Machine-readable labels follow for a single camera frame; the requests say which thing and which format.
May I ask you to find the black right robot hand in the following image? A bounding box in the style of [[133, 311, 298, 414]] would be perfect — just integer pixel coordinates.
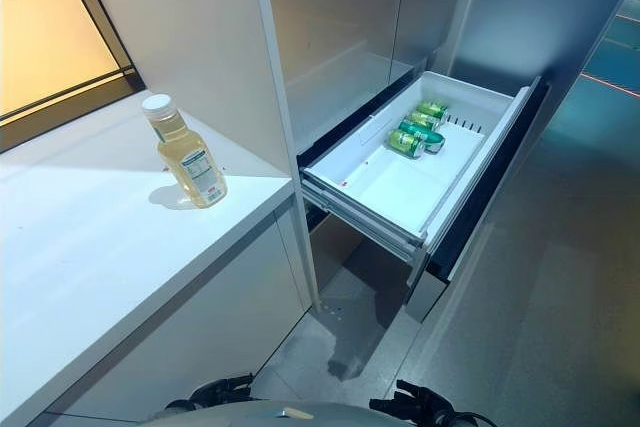
[[369, 379, 486, 427]]

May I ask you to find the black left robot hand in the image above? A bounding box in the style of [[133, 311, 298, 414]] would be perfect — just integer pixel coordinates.
[[195, 373, 257, 406]]

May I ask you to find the yellow juice bottle white cap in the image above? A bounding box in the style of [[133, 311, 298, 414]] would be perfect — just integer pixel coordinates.
[[141, 93, 229, 209]]

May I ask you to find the white fridge drawer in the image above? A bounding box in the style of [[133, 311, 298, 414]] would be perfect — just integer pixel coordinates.
[[297, 70, 551, 298]]

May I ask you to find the stainless steel fridge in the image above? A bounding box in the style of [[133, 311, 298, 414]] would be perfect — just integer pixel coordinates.
[[259, 0, 640, 323]]

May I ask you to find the grey robot torso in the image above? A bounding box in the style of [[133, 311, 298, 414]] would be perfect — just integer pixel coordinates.
[[149, 396, 501, 427]]

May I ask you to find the dark green drink can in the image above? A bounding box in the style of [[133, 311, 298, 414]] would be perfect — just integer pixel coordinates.
[[398, 119, 446, 154]]

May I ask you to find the white tall side panel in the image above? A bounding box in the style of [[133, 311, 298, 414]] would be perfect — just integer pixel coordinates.
[[248, 0, 321, 317]]

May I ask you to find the black framed window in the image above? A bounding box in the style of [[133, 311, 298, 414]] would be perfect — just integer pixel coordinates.
[[0, 0, 146, 153]]

